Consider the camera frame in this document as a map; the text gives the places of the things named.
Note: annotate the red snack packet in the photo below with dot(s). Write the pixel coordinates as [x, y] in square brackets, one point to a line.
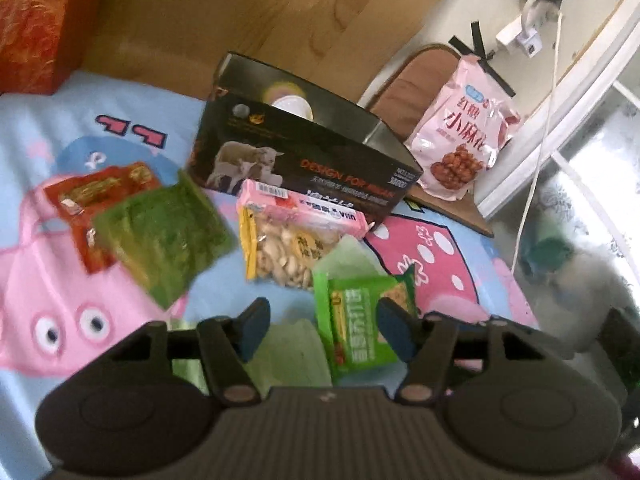
[79, 199]

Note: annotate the cartoon pig bedsheet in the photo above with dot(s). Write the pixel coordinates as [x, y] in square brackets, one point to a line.
[56, 318]

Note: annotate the red gift bag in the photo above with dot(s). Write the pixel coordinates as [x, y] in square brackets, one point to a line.
[43, 42]

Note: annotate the bright green biscuit packet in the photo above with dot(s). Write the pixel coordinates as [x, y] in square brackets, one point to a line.
[347, 320]

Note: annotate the nut snack packet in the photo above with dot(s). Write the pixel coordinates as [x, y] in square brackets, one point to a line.
[282, 251]

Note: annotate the wooden board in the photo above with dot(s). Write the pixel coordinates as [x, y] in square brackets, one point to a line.
[341, 45]

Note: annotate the dark green snack packet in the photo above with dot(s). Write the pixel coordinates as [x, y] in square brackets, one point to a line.
[165, 238]

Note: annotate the black sheep print box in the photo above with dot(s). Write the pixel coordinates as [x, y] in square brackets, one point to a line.
[346, 155]

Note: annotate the yellow lid jelly cup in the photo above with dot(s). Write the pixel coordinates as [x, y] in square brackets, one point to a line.
[294, 105]

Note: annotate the pink twisted dough snack bag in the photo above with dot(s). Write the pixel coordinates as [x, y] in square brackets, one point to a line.
[462, 132]

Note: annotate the light green pastry packet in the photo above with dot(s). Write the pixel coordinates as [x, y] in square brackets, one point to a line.
[349, 258]

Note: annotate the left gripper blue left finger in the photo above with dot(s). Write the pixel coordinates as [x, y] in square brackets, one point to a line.
[226, 345]

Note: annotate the pink long snack box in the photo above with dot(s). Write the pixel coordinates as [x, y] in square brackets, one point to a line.
[306, 211]

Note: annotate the white wall socket adapter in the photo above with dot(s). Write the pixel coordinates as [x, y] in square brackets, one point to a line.
[514, 36]

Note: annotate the light green leaf packet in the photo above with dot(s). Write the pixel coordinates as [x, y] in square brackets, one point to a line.
[290, 355]

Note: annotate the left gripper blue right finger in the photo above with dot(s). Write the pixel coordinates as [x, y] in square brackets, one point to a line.
[426, 346]

